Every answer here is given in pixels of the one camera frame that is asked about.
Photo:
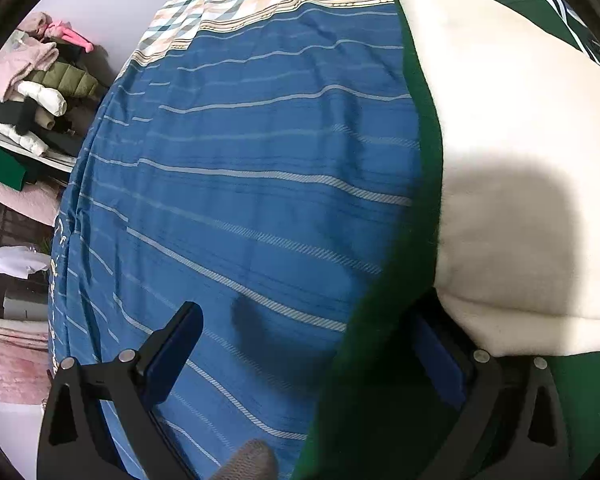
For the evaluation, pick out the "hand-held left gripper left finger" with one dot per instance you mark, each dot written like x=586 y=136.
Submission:
x=172 y=355

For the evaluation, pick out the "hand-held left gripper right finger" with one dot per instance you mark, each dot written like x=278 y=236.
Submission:
x=440 y=360

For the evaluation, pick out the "green white-striped fleece-lined jacket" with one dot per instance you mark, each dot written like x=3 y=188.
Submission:
x=505 y=135

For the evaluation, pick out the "person's left hand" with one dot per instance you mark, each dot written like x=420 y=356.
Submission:
x=252 y=462

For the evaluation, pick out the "white box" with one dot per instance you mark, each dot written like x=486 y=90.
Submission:
x=25 y=306

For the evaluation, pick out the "white crumpled cloth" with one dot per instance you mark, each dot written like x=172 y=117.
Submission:
x=10 y=261

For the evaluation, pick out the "blue striped plaid bed sheet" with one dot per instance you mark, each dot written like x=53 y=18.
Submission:
x=255 y=185

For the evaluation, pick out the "pink cloth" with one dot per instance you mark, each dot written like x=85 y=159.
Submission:
x=22 y=197

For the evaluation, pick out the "green garment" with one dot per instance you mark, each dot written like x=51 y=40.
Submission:
x=0 y=167

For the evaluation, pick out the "white garment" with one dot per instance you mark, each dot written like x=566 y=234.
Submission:
x=10 y=134

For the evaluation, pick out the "white puffer jacket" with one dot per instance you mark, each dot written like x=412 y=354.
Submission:
x=42 y=97

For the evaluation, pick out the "dark garment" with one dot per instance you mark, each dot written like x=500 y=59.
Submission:
x=5 y=112

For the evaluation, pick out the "olive puffer jacket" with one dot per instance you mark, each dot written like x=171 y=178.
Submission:
x=67 y=79

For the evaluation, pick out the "pink fleece garment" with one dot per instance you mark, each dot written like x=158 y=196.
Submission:
x=20 y=60

